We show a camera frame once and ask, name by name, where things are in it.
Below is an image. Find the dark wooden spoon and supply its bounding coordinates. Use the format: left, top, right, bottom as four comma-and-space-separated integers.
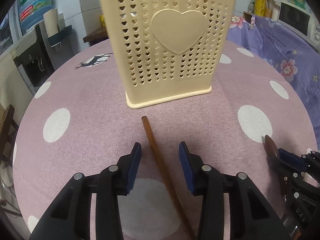
265, 135, 280, 170

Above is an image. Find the pink polka dot tablecloth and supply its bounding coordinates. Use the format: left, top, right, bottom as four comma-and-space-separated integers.
13, 41, 317, 239

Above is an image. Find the purple floral cloth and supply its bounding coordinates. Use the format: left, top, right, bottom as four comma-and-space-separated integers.
227, 15, 320, 120

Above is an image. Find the wooden chair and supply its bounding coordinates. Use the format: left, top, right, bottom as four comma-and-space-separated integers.
1, 105, 19, 167

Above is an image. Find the white microwave oven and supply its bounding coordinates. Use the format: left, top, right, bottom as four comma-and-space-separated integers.
278, 2, 319, 50

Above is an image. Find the water dispenser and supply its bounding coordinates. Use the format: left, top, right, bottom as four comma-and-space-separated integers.
13, 21, 74, 95

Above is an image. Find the beige perforated utensil holder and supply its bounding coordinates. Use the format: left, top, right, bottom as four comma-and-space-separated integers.
99, 0, 236, 108

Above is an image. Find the dark wooden side table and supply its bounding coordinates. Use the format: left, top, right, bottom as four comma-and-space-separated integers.
83, 26, 109, 47

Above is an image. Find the blue water bottle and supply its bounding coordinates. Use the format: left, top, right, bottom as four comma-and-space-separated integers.
18, 0, 53, 30

